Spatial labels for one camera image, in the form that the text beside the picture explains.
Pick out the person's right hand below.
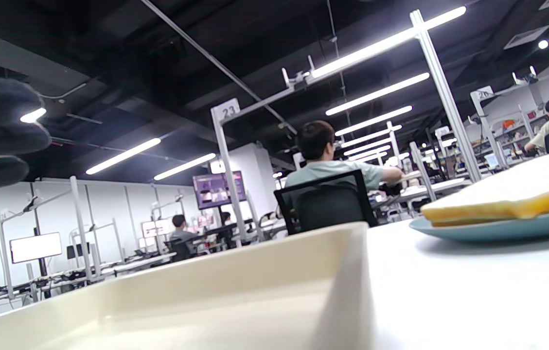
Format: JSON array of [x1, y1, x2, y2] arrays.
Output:
[[0, 78, 52, 231]]

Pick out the black mesh office chair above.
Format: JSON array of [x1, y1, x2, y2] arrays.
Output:
[[273, 169, 379, 235]]

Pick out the row of workstation frames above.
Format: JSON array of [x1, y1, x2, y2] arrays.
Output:
[[0, 175, 197, 312]]

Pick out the teal round plate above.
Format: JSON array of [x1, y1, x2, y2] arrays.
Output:
[[409, 207, 549, 244]]

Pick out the wall monitor purple screen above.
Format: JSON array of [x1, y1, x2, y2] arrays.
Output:
[[193, 170, 247, 210]]

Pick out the beige baking tray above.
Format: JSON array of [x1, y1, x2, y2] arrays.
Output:
[[0, 222, 377, 350]]

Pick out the aluminium rig frame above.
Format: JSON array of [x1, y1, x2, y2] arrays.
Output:
[[210, 6, 483, 234]]

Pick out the row of ceiling light tubes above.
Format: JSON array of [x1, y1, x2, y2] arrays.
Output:
[[0, 5, 467, 183]]

